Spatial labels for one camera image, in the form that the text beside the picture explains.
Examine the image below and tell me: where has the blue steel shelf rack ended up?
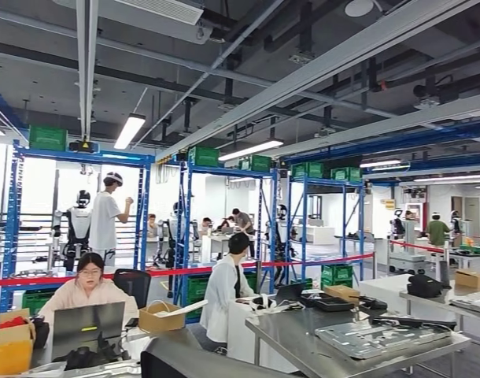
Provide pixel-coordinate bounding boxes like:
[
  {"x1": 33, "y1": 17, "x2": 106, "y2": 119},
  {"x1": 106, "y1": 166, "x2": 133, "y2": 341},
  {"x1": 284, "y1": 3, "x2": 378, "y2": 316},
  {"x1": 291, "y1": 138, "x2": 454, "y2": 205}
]
[
  {"x1": 0, "y1": 139, "x2": 156, "y2": 314},
  {"x1": 285, "y1": 174, "x2": 367, "y2": 283},
  {"x1": 173, "y1": 158, "x2": 281, "y2": 309}
]

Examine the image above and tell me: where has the steel workbench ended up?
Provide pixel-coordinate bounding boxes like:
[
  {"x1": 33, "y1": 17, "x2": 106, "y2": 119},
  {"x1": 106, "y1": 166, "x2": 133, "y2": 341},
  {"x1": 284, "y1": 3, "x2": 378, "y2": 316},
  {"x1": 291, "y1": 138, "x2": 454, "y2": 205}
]
[{"x1": 245, "y1": 305, "x2": 472, "y2": 378}]

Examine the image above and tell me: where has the red barrier belt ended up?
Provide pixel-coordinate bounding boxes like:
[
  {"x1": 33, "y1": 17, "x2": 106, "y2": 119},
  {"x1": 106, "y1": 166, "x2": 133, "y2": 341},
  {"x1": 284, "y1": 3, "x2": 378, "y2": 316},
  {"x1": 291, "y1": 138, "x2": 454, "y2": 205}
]
[
  {"x1": 389, "y1": 239, "x2": 445, "y2": 255},
  {"x1": 0, "y1": 251, "x2": 375, "y2": 289}
]

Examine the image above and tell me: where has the white black VR headset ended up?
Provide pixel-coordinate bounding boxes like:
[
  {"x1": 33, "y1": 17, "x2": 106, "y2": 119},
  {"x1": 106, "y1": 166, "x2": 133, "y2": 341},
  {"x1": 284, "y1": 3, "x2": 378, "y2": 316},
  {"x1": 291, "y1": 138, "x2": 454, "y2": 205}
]
[{"x1": 250, "y1": 293, "x2": 278, "y2": 314}]

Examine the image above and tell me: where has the black laptop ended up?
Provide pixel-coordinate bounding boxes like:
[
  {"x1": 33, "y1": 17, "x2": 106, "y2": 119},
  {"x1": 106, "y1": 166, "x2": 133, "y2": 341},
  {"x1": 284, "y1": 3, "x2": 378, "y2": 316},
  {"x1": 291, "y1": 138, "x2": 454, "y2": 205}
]
[{"x1": 273, "y1": 283, "x2": 303, "y2": 306}]

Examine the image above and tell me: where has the black plastic tray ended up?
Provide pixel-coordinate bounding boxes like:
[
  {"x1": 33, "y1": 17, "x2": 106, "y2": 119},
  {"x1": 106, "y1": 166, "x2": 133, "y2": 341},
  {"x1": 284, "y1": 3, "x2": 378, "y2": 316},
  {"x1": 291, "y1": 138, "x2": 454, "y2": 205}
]
[
  {"x1": 314, "y1": 296, "x2": 355, "y2": 313},
  {"x1": 299, "y1": 291, "x2": 323, "y2": 309}
]

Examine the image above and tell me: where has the white cabinet desk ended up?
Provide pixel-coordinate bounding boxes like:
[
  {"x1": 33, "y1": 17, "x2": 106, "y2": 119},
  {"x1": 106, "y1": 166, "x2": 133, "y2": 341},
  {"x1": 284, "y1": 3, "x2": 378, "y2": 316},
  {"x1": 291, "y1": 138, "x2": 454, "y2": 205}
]
[{"x1": 227, "y1": 297, "x2": 300, "y2": 374}]

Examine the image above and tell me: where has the grey ceiling beam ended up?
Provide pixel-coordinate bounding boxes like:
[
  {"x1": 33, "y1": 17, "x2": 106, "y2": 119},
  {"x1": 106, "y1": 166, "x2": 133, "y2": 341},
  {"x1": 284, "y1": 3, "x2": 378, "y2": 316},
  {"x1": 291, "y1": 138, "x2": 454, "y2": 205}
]
[
  {"x1": 269, "y1": 91, "x2": 480, "y2": 158},
  {"x1": 155, "y1": 0, "x2": 480, "y2": 163}
]

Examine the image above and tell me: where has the flat cardboard box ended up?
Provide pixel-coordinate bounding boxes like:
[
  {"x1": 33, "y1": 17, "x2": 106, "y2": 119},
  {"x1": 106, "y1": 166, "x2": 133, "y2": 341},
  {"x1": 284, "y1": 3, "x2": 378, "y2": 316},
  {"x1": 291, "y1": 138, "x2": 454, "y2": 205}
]
[{"x1": 325, "y1": 284, "x2": 361, "y2": 306}]

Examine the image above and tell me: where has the black office chair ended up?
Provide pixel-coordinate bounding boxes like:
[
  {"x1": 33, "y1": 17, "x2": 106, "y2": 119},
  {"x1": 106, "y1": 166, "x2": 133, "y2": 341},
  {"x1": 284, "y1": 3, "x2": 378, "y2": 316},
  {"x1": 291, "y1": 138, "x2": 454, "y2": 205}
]
[{"x1": 113, "y1": 269, "x2": 152, "y2": 309}]

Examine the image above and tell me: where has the ceiling air-conditioner unit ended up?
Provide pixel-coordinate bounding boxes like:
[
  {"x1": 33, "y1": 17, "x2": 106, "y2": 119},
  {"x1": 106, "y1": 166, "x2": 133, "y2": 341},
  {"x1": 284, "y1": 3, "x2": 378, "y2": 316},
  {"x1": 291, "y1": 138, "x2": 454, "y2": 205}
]
[{"x1": 53, "y1": 0, "x2": 214, "y2": 46}]

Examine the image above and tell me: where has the black device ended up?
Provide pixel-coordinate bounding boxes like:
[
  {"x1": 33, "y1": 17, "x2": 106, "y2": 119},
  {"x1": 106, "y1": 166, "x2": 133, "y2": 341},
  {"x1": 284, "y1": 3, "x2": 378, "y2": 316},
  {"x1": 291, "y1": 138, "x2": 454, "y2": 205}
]
[{"x1": 358, "y1": 295, "x2": 389, "y2": 311}]

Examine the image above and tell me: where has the round white ceiling fixture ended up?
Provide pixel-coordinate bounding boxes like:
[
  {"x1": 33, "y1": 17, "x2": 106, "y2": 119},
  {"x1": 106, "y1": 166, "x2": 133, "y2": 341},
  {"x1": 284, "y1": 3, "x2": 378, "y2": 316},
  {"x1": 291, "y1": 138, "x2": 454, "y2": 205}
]
[{"x1": 344, "y1": 0, "x2": 375, "y2": 17}]

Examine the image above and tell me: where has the grey laptop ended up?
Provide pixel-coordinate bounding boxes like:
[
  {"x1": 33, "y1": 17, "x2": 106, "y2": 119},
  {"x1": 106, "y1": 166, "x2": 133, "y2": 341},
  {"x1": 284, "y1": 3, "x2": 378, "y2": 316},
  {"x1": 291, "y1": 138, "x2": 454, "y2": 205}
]
[{"x1": 51, "y1": 301, "x2": 126, "y2": 361}]

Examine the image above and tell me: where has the blue overhead beam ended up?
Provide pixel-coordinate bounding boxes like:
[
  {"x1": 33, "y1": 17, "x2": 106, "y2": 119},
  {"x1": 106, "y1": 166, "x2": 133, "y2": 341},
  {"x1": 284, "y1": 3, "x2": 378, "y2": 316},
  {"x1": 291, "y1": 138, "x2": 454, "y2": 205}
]
[
  {"x1": 0, "y1": 79, "x2": 26, "y2": 132},
  {"x1": 281, "y1": 118, "x2": 480, "y2": 164}
]

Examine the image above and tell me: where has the grey table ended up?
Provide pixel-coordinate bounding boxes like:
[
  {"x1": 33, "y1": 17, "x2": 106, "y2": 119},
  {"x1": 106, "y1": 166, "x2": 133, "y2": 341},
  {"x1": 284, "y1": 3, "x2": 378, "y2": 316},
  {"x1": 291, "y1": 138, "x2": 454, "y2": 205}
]
[{"x1": 399, "y1": 285, "x2": 480, "y2": 346}]

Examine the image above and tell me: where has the plain cardboard box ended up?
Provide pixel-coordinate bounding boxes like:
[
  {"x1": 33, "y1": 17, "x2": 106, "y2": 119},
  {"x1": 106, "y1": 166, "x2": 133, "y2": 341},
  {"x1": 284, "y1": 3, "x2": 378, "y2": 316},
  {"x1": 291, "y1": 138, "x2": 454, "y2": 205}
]
[{"x1": 454, "y1": 269, "x2": 480, "y2": 291}]

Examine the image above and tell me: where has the silver metal plate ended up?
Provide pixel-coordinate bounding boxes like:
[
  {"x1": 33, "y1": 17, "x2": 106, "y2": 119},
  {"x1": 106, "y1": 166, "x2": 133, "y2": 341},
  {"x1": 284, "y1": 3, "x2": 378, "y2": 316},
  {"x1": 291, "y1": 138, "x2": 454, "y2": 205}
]
[{"x1": 448, "y1": 289, "x2": 480, "y2": 317}]

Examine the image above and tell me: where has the red cloth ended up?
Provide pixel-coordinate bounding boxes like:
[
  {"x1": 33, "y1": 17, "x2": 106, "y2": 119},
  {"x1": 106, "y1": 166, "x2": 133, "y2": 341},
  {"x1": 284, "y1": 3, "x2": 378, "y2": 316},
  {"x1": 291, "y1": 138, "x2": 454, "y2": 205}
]
[{"x1": 0, "y1": 315, "x2": 27, "y2": 330}]

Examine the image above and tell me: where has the open cardboard box yellow side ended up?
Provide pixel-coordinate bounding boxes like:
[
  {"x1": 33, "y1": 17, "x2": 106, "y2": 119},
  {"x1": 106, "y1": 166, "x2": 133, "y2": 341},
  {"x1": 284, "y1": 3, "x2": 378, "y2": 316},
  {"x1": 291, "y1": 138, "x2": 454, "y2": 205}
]
[{"x1": 0, "y1": 307, "x2": 36, "y2": 376}]

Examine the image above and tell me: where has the cardboard box with handle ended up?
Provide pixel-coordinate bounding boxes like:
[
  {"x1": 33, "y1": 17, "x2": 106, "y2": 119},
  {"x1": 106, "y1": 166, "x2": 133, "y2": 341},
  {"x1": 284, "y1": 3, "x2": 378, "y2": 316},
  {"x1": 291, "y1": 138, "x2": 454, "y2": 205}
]
[{"x1": 138, "y1": 299, "x2": 186, "y2": 334}]

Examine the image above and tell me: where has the black yellow rail trolley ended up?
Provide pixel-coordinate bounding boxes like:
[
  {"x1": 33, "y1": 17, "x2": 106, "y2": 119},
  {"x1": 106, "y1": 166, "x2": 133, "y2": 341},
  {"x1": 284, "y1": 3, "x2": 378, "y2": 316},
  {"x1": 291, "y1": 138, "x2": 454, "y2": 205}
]
[{"x1": 69, "y1": 138, "x2": 100, "y2": 155}]

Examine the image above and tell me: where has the white ceiling rail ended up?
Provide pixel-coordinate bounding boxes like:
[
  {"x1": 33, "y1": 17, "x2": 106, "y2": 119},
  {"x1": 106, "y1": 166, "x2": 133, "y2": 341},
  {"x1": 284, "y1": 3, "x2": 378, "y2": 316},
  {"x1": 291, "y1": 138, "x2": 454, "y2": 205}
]
[{"x1": 75, "y1": 0, "x2": 100, "y2": 142}]

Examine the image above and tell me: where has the black cable heap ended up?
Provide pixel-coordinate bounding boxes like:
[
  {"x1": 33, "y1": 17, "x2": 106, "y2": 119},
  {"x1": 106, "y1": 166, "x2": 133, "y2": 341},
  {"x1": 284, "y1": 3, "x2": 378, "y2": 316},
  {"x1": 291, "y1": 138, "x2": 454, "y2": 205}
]
[{"x1": 53, "y1": 331, "x2": 131, "y2": 372}]

